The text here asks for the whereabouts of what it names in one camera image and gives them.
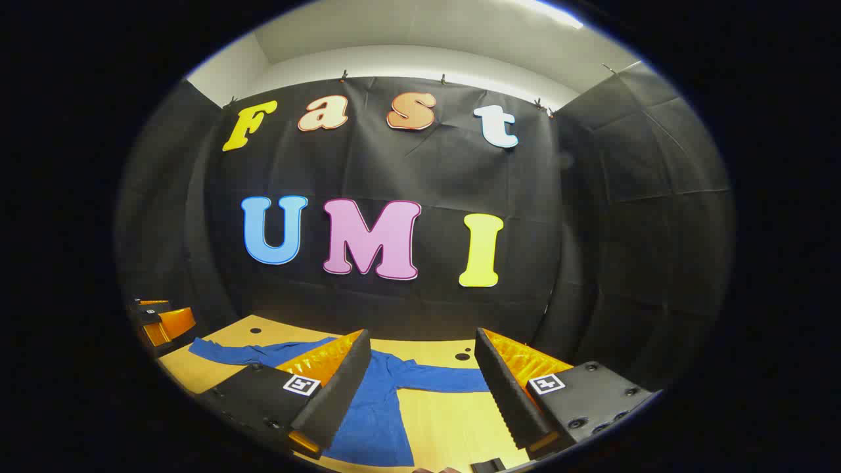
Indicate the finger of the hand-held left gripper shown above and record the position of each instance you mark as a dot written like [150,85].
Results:
[172,325]

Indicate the blue button shirt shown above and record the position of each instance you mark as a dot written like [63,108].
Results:
[381,407]

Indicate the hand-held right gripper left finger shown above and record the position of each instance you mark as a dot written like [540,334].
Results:
[335,401]

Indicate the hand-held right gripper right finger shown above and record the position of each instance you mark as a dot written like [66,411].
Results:
[509,394]

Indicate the black table clamp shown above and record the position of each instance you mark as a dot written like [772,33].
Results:
[488,466]

